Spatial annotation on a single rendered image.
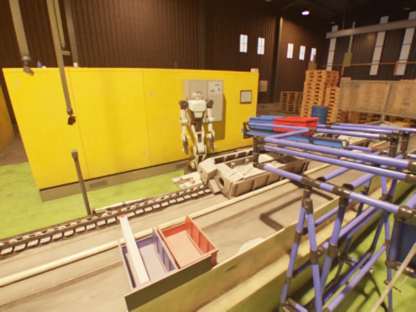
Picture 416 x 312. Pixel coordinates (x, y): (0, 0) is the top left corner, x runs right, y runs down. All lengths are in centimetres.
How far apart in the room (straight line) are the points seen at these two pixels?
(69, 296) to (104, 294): 15
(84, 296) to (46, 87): 274
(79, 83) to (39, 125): 77
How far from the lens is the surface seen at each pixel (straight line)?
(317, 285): 113
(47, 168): 359
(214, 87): 378
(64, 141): 346
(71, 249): 143
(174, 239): 127
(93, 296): 115
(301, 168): 218
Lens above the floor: 161
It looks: 20 degrees down
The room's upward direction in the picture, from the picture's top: straight up
